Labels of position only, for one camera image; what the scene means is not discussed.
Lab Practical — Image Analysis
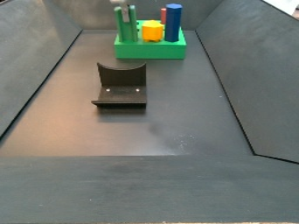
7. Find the red rounded block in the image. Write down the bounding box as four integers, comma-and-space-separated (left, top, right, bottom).
161, 8, 166, 25

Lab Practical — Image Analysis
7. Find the black curved fixture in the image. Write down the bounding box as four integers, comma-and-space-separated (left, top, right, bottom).
91, 63, 147, 107

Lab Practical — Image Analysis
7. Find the green arch block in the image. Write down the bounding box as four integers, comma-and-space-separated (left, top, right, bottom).
115, 4, 138, 42

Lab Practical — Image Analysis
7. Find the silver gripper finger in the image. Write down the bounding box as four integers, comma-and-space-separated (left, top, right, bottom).
110, 0, 130, 23

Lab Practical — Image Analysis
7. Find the yellow wedge block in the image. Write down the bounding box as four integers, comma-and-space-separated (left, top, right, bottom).
142, 20, 165, 42

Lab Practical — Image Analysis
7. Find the green shape sorter board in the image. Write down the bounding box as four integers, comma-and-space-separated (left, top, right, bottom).
115, 20, 187, 60

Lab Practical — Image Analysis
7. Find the blue hexagonal prism block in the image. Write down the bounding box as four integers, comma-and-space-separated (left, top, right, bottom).
165, 3, 183, 42

